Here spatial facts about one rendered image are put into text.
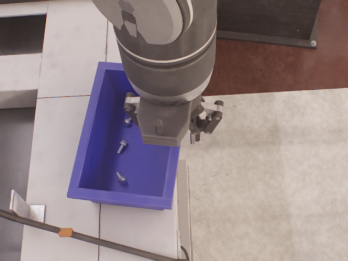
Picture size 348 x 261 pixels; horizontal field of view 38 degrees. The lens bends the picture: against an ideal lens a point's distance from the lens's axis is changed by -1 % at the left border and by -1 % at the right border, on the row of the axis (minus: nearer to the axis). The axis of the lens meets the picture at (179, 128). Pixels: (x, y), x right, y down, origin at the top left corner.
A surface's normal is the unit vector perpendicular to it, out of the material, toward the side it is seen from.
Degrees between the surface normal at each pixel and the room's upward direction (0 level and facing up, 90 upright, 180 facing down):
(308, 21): 90
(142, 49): 90
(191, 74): 90
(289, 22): 90
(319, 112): 0
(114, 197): 0
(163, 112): 0
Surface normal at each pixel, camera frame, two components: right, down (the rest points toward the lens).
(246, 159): -0.04, -0.46
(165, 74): 0.02, 0.89
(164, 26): -0.44, 0.81
